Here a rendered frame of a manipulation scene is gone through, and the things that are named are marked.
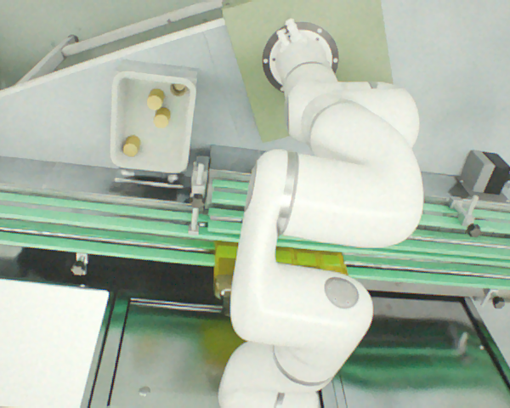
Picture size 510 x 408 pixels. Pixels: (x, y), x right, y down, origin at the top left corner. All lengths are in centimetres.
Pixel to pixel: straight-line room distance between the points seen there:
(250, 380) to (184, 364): 41
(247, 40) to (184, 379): 68
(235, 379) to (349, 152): 32
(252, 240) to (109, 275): 82
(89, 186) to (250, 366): 67
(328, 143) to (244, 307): 20
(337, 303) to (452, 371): 80
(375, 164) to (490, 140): 88
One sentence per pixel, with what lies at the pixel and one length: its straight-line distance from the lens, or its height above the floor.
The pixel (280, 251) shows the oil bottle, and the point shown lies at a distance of 110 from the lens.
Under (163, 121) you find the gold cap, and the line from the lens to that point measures 111.
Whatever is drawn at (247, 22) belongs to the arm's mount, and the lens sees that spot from 101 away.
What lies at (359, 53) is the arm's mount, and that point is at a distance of 106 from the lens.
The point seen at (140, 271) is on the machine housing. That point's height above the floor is 87.
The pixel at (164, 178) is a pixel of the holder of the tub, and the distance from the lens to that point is 121.
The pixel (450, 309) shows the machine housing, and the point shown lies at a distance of 143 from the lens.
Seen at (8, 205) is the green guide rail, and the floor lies 93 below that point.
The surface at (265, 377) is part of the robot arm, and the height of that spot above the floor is 145.
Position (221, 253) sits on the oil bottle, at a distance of 106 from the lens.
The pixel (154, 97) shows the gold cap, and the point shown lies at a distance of 109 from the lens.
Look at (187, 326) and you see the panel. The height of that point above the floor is 107.
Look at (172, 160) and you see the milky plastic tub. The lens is 116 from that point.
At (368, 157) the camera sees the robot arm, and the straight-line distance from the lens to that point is 53.
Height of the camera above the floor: 183
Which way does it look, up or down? 58 degrees down
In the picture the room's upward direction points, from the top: 175 degrees clockwise
